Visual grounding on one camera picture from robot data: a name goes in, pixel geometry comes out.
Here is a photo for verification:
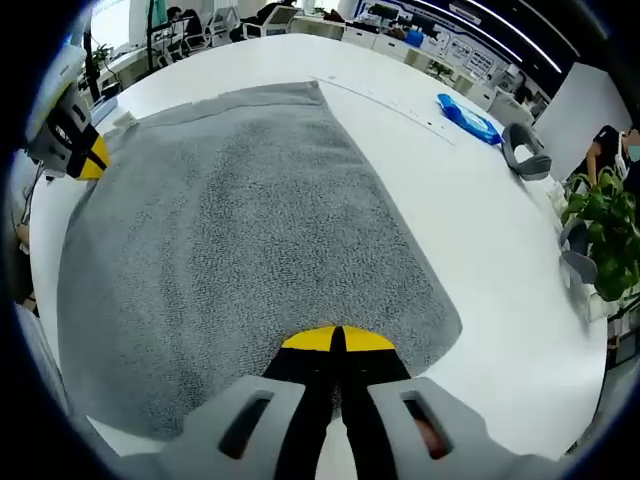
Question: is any green potted plant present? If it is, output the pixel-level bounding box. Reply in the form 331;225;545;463
559;167;640;304

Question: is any blue wipes packet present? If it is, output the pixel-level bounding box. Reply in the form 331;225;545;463
436;92;504;147

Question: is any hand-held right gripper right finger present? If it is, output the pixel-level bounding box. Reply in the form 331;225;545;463
341;324;569;480

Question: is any grey towel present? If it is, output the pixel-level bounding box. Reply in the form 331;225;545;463
56;79;464;441

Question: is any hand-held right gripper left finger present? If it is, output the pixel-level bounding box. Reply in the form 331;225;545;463
119;324;342;480

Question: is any light blue box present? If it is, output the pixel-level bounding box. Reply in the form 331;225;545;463
89;94;119;124

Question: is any white office chair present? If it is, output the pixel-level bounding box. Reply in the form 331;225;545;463
199;7;236;49
249;5;302;39

